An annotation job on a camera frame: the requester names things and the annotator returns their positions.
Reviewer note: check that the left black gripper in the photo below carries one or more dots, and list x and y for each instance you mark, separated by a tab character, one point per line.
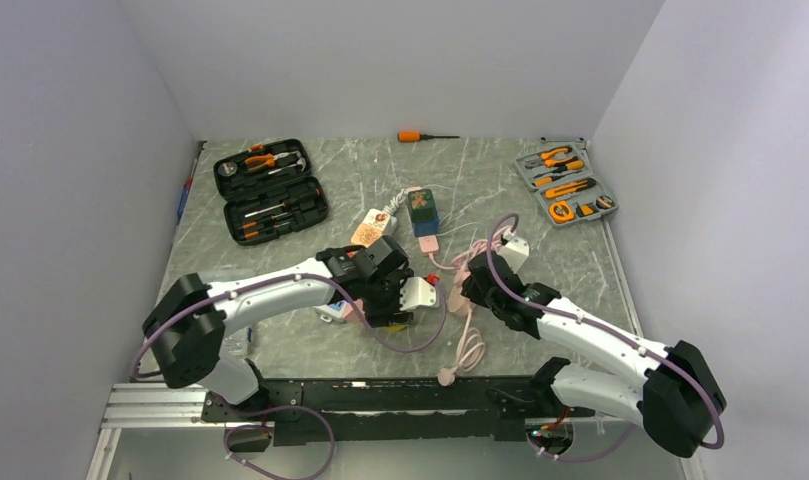
392	314

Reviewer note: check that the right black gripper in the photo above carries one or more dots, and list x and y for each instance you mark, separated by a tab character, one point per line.
472	291

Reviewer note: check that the white multicolour power strip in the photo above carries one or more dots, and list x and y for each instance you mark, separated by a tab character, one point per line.
341	311

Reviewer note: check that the pink round plug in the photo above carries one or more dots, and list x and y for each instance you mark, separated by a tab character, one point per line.
446	376

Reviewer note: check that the black plastic tool case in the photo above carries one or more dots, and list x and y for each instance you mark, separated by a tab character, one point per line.
270	192

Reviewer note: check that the grey plastic tool case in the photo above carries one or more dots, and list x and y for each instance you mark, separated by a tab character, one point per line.
601	194

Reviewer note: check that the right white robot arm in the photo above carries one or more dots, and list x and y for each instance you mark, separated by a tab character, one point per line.
668	391

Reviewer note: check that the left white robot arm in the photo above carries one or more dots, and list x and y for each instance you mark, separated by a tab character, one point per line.
186	330

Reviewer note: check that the beige cube adapter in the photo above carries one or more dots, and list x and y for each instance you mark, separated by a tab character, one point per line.
366	234

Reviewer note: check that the blue cube adapter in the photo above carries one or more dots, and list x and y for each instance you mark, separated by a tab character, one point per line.
426	228

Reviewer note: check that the dark green cube adapter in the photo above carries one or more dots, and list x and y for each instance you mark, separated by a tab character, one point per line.
421	206

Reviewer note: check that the orange tape measure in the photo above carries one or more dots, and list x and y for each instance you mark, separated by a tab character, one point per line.
561	212

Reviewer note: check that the black hex key set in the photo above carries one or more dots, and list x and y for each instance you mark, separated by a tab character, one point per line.
583	210

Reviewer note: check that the orange black utility knife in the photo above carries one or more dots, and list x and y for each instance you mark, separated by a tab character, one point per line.
569	188

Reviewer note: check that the loose orange screwdriver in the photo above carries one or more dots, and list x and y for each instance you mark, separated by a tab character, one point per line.
415	137

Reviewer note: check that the orange black combination pliers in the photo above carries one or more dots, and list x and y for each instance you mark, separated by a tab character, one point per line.
550	158

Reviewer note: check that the clear plastic screw box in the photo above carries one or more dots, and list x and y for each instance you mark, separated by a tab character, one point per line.
240	343

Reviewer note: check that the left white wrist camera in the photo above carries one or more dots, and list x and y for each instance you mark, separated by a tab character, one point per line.
417	292

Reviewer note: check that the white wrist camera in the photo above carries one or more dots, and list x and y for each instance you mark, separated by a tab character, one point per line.
417	292
513	249

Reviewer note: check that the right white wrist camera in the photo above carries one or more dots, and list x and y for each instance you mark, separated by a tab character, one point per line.
513	249

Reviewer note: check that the orange handled screwdriver upper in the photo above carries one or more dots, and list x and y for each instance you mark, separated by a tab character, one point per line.
561	171

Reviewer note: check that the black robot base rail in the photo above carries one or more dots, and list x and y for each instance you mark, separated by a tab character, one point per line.
502	408

